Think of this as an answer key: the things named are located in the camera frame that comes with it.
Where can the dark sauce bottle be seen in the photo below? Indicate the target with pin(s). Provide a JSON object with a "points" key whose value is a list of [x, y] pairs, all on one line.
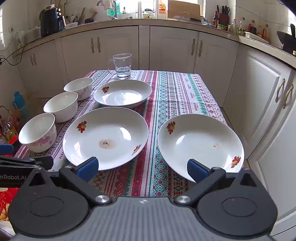
{"points": [[215, 20]]}

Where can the white plate with brown stain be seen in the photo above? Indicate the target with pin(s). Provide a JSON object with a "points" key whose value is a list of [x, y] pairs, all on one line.
{"points": [[111, 129]]}

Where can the black wok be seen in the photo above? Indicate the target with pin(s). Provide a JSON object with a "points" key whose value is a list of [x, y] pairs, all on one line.
{"points": [[286, 41]]}

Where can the glass jar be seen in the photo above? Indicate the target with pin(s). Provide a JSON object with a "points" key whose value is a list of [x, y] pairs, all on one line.
{"points": [[148, 14]]}

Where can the white fruit-print plate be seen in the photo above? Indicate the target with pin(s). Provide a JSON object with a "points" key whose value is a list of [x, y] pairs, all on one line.
{"points": [[122, 92]]}

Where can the wall power socket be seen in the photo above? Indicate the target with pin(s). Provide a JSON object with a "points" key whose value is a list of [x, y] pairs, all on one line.
{"points": [[19, 42]]}

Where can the patterned woven tablecloth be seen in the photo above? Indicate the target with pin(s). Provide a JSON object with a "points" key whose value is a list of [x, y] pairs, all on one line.
{"points": [[166, 115]]}

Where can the clear oil bottle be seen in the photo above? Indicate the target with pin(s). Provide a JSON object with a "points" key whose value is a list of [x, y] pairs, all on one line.
{"points": [[242, 27]]}

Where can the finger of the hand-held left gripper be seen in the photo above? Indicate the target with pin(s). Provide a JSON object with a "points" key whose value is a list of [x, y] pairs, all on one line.
{"points": [[5, 149], [44, 162]]}

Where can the clear plastic bottle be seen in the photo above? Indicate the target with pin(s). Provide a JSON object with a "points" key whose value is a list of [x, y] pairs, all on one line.
{"points": [[234, 27]]}

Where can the clear glass mug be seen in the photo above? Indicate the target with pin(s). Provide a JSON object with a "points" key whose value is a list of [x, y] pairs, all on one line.
{"points": [[122, 67]]}

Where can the white plate with small speck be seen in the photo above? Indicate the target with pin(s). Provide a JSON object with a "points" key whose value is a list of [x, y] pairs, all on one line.
{"points": [[196, 134]]}

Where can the orange juice carton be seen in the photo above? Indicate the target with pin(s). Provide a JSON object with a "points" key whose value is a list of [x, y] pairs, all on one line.
{"points": [[163, 9]]}

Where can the blue thermos flask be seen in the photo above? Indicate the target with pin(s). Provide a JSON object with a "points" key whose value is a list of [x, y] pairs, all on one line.
{"points": [[19, 104]]}

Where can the cardboard box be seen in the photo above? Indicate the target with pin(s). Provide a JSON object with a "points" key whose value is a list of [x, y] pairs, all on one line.
{"points": [[183, 8]]}

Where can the chrome kitchen faucet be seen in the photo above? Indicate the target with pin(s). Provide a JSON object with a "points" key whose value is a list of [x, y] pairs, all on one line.
{"points": [[114, 9]]}

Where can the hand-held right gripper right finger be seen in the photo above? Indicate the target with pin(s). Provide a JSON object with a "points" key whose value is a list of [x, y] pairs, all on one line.
{"points": [[196, 170]]}

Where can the green dish soap bottle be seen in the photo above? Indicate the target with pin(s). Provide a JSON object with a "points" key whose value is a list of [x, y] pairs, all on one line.
{"points": [[117, 5]]}

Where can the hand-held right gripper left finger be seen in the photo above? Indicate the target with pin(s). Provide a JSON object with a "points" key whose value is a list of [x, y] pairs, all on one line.
{"points": [[89, 168]]}

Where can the red gift box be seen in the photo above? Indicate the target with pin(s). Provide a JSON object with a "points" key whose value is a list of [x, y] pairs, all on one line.
{"points": [[7, 208]]}

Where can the knife block with knives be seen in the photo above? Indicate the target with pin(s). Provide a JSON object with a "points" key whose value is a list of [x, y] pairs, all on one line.
{"points": [[223, 17]]}

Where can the white bowl with pink flowers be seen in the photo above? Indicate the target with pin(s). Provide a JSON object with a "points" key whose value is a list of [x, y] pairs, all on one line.
{"points": [[78, 87], [37, 132], [60, 106]]}

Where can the white plastic tray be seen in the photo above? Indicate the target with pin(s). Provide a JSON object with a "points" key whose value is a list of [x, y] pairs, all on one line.
{"points": [[256, 37]]}

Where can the black air fryer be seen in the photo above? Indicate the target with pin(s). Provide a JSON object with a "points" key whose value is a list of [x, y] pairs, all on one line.
{"points": [[50, 23]]}

